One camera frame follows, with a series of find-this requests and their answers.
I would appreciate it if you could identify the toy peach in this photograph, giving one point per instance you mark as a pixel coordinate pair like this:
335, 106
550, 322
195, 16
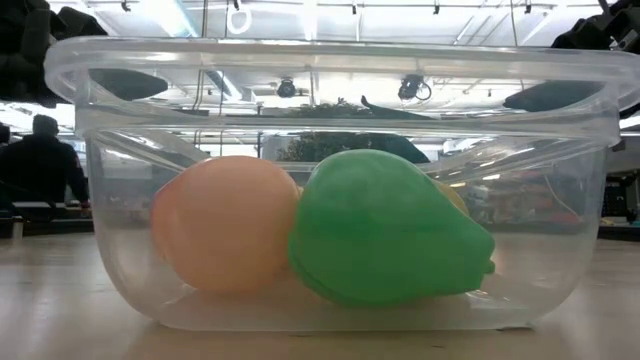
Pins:
225, 225

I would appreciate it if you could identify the black ceiling camera dome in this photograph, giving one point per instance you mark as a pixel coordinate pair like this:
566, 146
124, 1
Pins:
286, 88

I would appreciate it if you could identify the teal green cloth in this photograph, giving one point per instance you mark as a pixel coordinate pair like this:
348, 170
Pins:
410, 150

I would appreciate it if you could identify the yellow toy fruit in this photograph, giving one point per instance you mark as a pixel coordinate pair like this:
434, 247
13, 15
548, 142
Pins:
452, 196

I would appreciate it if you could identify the clear plastic tupperware container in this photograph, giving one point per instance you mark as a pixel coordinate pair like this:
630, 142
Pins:
125, 280

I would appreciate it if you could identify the person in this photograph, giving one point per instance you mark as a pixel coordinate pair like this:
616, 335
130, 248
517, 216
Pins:
42, 167

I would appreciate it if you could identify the green toy pepper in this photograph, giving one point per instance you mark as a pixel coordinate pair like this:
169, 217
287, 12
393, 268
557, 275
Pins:
380, 230

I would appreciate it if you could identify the artificial plant with white flowers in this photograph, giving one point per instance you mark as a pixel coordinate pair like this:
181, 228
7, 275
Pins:
315, 145

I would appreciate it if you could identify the shelf with red items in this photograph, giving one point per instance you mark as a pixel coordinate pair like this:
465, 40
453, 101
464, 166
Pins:
545, 200

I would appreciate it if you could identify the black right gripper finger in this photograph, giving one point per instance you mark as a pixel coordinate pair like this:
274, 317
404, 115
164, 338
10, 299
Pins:
555, 96

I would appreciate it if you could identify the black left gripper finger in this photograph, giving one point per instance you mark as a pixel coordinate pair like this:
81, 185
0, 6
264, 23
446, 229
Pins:
127, 84

